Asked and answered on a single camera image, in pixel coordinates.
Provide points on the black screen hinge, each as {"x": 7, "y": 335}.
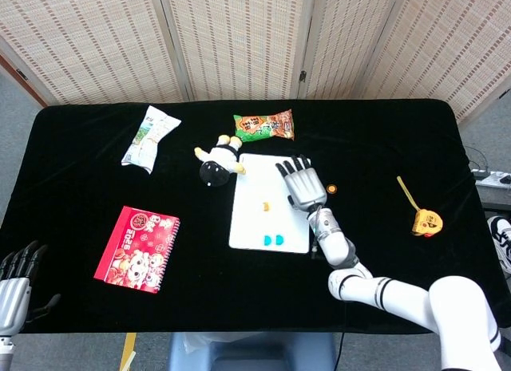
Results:
{"x": 22, "y": 74}
{"x": 302, "y": 76}

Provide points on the white rectangular board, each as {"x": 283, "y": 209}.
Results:
{"x": 255, "y": 179}

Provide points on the orange round token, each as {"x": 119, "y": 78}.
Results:
{"x": 331, "y": 188}
{"x": 265, "y": 206}

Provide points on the green and orange snack bag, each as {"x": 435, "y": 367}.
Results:
{"x": 263, "y": 125}

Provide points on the red spiral-bound calendar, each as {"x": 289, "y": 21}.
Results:
{"x": 137, "y": 249}

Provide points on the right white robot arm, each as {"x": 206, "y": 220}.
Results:
{"x": 399, "y": 295}

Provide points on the white power strip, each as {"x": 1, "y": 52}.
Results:
{"x": 493, "y": 178}

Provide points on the black and white plush toy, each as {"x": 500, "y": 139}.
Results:
{"x": 217, "y": 163}

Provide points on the woven folding screen panel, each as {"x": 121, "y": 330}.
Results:
{"x": 92, "y": 44}
{"x": 451, "y": 44}
{"x": 235, "y": 40}
{"x": 343, "y": 44}

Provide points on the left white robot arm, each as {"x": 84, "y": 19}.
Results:
{"x": 6, "y": 353}

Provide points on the white snack bag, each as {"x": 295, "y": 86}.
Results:
{"x": 149, "y": 141}

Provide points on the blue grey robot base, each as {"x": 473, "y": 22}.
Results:
{"x": 255, "y": 353}

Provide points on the black and white sneaker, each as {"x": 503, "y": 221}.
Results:
{"x": 501, "y": 243}

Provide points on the black velvet tablecloth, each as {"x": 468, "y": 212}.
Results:
{"x": 239, "y": 291}

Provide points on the yellow flat stick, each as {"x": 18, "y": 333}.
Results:
{"x": 127, "y": 351}

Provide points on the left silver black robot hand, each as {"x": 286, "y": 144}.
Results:
{"x": 14, "y": 295}

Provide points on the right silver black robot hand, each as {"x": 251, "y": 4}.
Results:
{"x": 305, "y": 187}

